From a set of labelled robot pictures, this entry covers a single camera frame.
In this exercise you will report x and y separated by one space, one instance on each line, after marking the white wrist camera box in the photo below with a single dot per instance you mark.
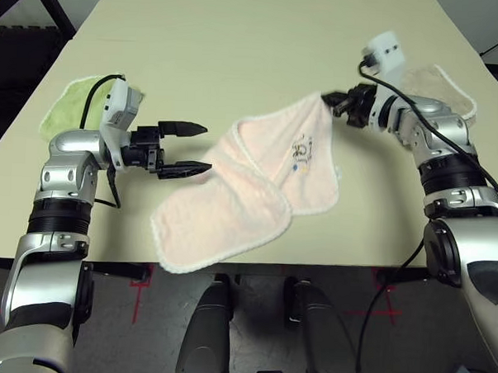
120 102
387 48

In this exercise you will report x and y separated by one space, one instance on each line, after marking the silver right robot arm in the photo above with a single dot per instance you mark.
457 245

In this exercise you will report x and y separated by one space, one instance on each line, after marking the green terry towel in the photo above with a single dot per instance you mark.
66 104

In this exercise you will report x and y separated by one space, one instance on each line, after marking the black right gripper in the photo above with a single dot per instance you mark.
361 106

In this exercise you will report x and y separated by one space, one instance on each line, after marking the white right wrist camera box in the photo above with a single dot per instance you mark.
387 48

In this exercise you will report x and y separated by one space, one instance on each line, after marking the grey robot right leg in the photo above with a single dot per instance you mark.
325 334

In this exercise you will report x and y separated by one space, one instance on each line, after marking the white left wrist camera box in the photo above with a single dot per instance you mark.
120 102

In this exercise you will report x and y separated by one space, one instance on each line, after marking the black foam floor mat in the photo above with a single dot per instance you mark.
22 69

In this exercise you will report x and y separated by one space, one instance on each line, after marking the grey robot left leg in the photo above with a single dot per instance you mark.
205 337

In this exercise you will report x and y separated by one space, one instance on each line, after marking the beige terry towel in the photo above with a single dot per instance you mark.
439 85

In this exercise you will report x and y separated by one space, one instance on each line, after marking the grey robot leg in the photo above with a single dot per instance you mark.
325 334
205 337

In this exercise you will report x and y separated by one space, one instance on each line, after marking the pink terry towel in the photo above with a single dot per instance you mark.
214 218

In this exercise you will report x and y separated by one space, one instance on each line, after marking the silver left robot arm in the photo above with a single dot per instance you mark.
43 268

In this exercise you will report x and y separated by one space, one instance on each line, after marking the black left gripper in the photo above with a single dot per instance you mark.
145 149

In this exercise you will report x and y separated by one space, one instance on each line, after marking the black metal table frame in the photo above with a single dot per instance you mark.
64 9

